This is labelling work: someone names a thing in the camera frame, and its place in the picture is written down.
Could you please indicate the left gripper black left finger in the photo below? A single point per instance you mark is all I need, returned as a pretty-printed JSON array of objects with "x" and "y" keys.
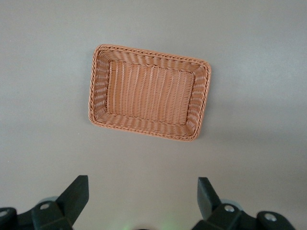
[{"x": 72, "y": 203}]

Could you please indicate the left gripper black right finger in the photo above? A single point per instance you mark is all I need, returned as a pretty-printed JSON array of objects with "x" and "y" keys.
[{"x": 211, "y": 206}]

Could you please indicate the brown woven wicker basket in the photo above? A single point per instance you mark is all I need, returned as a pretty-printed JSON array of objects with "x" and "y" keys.
[{"x": 148, "y": 95}]

